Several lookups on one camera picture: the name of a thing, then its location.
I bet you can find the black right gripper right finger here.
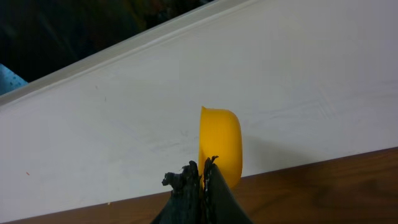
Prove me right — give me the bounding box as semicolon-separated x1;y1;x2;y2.
203;156;253;224

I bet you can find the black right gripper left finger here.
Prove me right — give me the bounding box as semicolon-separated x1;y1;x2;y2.
151;161;201;224

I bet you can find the yellow plastic measuring scoop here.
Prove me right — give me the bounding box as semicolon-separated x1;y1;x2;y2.
198;106;243;188

